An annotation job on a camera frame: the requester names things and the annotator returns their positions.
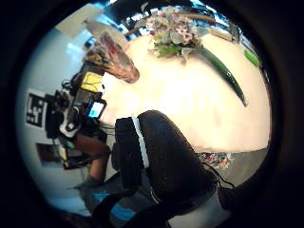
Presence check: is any thin black cable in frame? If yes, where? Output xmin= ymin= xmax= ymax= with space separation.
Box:
xmin=201 ymin=161 xmax=236 ymax=190

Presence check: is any the person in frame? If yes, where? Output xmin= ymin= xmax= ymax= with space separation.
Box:
xmin=66 ymin=175 xmax=154 ymax=225

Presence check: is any floral patterned vase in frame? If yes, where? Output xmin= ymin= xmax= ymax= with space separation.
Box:
xmin=84 ymin=30 xmax=141 ymax=85

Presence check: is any dark framed picture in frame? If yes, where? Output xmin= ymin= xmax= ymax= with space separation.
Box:
xmin=35 ymin=142 xmax=64 ymax=166

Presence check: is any small device with blue screen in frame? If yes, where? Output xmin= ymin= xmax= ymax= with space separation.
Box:
xmin=85 ymin=99 xmax=108 ymax=121

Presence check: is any white cube with black markers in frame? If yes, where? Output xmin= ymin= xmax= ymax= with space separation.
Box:
xmin=24 ymin=90 xmax=49 ymax=129

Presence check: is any floral patterned cloth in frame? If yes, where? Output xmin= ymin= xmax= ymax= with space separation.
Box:
xmin=198 ymin=152 xmax=236 ymax=169

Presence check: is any green leaf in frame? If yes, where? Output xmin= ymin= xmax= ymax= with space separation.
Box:
xmin=243 ymin=48 xmax=261 ymax=68

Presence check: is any pink and white flower bouquet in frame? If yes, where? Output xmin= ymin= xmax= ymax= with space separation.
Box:
xmin=147 ymin=6 xmax=249 ymax=107

